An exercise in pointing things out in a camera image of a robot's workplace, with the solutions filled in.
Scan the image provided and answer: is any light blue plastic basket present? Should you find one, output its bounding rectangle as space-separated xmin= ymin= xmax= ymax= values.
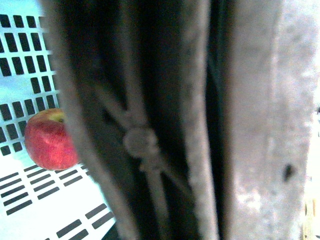
xmin=0 ymin=0 xmax=118 ymax=240

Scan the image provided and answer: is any brown basket handle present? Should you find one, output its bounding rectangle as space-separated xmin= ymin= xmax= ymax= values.
xmin=41 ymin=0 xmax=320 ymax=240

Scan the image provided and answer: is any red yellow apple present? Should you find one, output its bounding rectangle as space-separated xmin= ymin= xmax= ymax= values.
xmin=24 ymin=108 xmax=80 ymax=171

